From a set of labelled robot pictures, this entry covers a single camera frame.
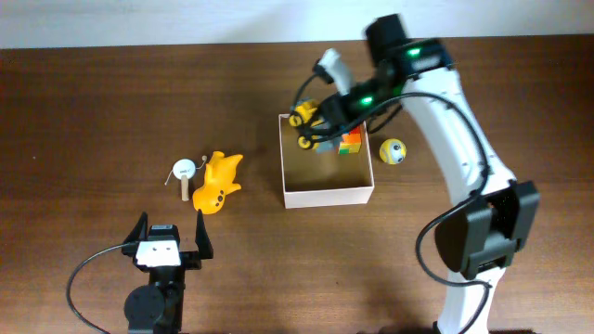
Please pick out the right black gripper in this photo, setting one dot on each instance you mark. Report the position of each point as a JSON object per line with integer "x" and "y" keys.
{"x": 329, "y": 106}

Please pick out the orange squishy toy animal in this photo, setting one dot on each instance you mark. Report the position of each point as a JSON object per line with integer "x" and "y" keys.
{"x": 219, "y": 182}

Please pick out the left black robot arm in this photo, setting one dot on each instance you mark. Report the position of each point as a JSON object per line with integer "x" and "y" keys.
{"x": 157, "y": 307}

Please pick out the white wooden rattle drum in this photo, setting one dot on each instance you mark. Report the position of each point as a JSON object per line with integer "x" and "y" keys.
{"x": 183, "y": 170}

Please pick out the white cardboard box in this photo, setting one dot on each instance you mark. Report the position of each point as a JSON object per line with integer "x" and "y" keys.
{"x": 311, "y": 179}

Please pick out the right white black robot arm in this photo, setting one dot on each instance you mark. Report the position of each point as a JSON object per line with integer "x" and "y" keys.
{"x": 492, "y": 212}

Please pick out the colourful puzzle cube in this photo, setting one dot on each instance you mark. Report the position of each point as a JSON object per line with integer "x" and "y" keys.
{"x": 351, "y": 142}

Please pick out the yellow minion ball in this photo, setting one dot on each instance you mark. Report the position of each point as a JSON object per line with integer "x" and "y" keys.
{"x": 393, "y": 151}

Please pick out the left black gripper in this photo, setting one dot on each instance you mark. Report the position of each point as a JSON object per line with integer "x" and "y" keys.
{"x": 200, "y": 237}

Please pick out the yellow grey toy truck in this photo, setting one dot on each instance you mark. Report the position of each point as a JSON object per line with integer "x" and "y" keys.
{"x": 306, "y": 112}

